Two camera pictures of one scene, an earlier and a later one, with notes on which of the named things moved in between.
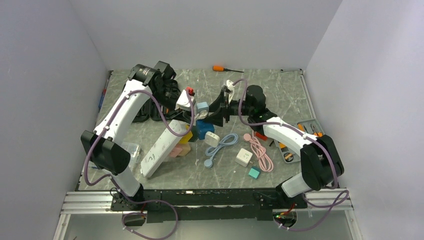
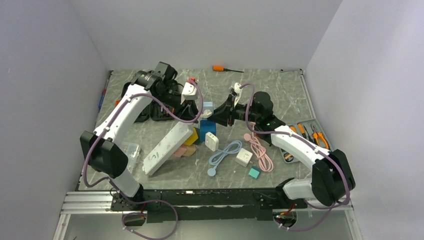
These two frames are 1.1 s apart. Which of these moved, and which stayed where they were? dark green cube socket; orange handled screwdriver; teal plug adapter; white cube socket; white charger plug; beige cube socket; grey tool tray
Moved: beige cube socket; dark green cube socket
Stayed: orange handled screwdriver; teal plug adapter; white cube socket; white charger plug; grey tool tray
